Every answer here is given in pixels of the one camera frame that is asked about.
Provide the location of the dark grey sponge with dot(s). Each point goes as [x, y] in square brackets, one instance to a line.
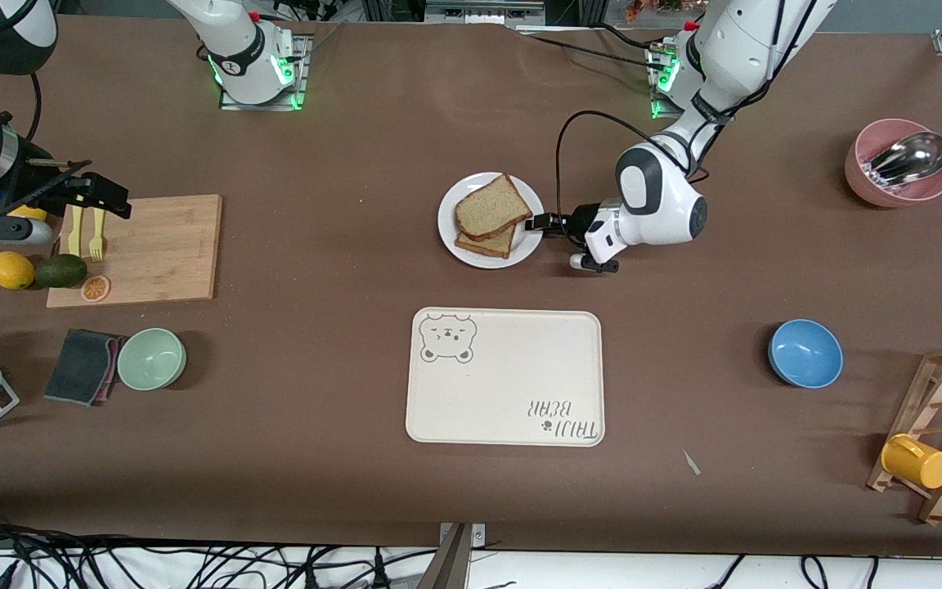
[78, 366]

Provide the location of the steel ladle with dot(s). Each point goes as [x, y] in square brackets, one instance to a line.
[917, 155]

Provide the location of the yellow plastic knife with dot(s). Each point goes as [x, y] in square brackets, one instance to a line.
[75, 233]

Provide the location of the round white plate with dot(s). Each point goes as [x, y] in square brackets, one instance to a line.
[448, 221]

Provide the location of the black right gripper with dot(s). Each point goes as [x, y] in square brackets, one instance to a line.
[44, 195]

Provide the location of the dark green avocado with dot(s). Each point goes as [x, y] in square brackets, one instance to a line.
[60, 271]

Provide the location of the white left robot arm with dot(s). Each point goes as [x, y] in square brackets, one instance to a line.
[659, 196]

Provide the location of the wooden cutting board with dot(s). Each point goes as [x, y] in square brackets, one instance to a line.
[160, 254]

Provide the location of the pale green bowl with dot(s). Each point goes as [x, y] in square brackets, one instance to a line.
[151, 358]

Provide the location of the grey metal bracket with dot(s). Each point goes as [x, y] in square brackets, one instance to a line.
[455, 560]

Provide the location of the yellow cup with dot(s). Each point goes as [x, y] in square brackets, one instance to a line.
[917, 462]

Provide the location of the cream bear print tray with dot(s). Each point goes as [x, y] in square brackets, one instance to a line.
[512, 376]

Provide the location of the pink bowl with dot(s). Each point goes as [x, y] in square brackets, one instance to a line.
[859, 184]

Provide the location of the orange slice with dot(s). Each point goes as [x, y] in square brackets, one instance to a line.
[96, 288]

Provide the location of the yellow plastic fork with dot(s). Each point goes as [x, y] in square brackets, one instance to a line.
[96, 241]

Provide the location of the pink cloth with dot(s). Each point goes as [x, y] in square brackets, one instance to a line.
[114, 360]

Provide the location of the small white paper scrap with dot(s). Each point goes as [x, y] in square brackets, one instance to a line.
[691, 462]

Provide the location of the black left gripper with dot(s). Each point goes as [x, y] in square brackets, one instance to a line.
[578, 222]

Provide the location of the yellow lemon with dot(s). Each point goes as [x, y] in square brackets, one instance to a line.
[29, 213]
[11, 270]

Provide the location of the brown crust bread slice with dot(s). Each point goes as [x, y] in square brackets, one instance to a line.
[491, 206]
[491, 245]

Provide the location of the grey metal frame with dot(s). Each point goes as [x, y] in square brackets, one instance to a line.
[483, 10]

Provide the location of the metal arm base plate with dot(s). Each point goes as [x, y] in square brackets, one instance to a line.
[301, 82]
[656, 78]

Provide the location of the blue bowl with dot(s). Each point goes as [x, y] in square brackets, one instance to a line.
[805, 353]

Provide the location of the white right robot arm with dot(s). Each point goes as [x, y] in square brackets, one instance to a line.
[234, 49]

